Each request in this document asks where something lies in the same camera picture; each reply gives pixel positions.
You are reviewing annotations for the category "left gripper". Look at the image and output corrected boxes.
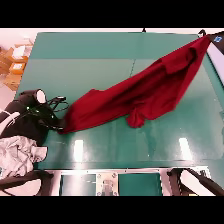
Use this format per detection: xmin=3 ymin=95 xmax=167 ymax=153
xmin=42 ymin=113 xmax=66 ymax=133

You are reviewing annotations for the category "red T-shirt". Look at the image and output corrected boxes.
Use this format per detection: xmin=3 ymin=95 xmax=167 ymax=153
xmin=58 ymin=34 xmax=212 ymax=135

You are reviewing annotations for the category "grey garment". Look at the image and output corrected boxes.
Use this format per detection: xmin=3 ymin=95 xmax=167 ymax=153
xmin=0 ymin=135 xmax=49 ymax=180

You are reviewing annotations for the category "brown cardboard box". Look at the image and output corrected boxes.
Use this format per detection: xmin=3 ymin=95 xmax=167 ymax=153
xmin=2 ymin=73 xmax=24 ymax=92
xmin=8 ymin=61 xmax=28 ymax=76

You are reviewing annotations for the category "silver frame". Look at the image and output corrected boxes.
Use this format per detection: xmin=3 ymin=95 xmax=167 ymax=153
xmin=43 ymin=166 xmax=214 ymax=197

